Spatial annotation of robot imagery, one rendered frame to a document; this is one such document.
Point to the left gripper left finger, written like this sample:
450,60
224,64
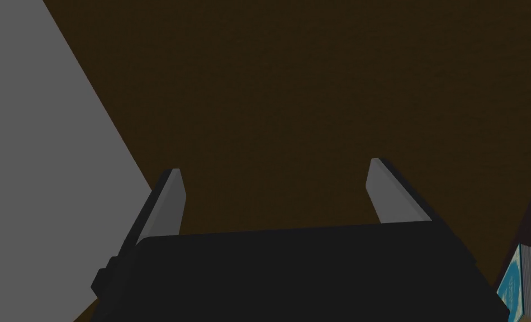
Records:
165,205

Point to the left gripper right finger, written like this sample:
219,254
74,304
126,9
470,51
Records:
395,197

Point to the blue book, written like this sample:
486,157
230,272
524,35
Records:
520,284

